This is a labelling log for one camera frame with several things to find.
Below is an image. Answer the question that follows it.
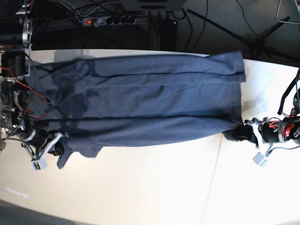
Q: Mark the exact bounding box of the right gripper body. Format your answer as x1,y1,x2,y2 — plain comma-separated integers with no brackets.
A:
21,128,69,160

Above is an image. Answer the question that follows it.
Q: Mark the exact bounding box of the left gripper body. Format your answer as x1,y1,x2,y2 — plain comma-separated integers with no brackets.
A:
244,116,300,147

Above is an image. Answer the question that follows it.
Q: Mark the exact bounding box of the blue T-shirt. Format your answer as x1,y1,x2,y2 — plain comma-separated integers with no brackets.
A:
25,51,246,168

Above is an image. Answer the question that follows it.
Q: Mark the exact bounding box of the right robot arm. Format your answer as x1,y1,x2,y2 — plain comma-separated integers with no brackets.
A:
0,0,67,170

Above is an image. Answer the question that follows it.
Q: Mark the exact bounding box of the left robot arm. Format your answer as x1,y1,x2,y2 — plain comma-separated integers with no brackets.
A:
50,92,300,159

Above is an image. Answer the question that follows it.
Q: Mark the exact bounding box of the white label on table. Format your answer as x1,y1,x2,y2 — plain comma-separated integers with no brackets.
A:
6,186,29,195

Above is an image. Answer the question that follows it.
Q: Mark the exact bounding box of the black tripod stand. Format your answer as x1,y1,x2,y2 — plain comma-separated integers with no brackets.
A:
187,8,300,63

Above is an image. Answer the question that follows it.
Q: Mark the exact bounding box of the black power adapter brick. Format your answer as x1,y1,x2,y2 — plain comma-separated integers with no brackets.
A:
160,19,178,51

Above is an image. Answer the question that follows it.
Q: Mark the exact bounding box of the white power strip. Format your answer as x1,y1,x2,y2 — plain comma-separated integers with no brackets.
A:
79,15,137,28

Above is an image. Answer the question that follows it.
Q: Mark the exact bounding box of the grey box under table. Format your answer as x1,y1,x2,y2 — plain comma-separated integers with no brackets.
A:
120,0,186,11

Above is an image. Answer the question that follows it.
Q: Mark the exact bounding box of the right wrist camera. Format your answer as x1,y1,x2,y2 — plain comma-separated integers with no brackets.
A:
30,157,47,171

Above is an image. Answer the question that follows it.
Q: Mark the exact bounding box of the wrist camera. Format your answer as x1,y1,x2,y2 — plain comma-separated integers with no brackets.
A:
30,157,47,171
253,152,268,168

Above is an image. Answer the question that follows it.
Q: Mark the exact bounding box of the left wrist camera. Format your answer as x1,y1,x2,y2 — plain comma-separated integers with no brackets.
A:
253,152,268,168

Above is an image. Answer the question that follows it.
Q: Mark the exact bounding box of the aluminium frame profile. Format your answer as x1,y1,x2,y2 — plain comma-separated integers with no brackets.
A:
147,11,161,51

